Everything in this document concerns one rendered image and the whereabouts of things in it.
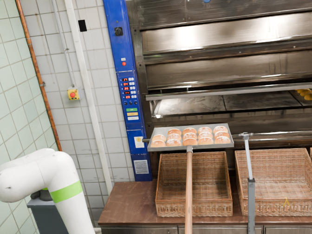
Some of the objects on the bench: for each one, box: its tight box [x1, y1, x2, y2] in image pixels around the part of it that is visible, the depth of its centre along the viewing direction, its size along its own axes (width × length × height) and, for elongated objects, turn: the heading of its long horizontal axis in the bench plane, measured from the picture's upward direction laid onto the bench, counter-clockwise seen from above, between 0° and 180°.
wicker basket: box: [155, 151, 233, 217], centre depth 227 cm, size 49×56×28 cm
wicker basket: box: [234, 148, 312, 216], centre depth 216 cm, size 49×56×28 cm
